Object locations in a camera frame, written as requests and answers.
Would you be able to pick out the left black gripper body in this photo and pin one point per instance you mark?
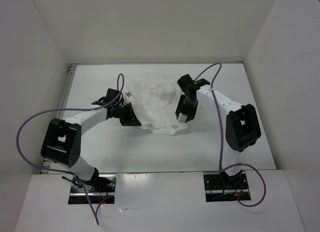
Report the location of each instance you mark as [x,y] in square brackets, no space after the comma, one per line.
[120,112]

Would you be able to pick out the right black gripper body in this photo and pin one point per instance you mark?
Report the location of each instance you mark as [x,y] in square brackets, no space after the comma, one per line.
[190,106]

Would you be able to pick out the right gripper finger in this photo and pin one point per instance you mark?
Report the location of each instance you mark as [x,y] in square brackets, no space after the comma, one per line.
[180,106]
[189,117]

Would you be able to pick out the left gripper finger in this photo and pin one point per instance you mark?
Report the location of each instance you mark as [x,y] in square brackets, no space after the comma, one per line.
[125,122]
[132,119]

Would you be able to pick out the white pleated skirt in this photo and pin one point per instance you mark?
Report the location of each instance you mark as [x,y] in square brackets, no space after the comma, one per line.
[154,102]

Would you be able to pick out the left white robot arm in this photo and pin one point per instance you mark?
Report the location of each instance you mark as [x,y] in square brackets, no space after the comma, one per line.
[62,142]

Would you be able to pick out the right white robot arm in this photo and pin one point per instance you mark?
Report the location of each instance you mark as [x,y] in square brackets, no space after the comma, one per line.
[239,123]

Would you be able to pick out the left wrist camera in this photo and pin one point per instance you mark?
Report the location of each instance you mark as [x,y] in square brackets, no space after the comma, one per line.
[128,95]

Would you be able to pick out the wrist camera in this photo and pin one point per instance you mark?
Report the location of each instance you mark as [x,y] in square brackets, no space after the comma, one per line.
[201,82]
[128,95]

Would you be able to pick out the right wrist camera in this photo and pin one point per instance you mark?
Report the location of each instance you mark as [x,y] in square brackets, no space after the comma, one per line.
[201,82]

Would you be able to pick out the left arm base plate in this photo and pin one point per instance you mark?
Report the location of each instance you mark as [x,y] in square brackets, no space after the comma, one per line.
[103,193]

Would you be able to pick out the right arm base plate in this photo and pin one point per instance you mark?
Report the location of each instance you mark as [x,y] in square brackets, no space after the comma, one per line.
[219,187]

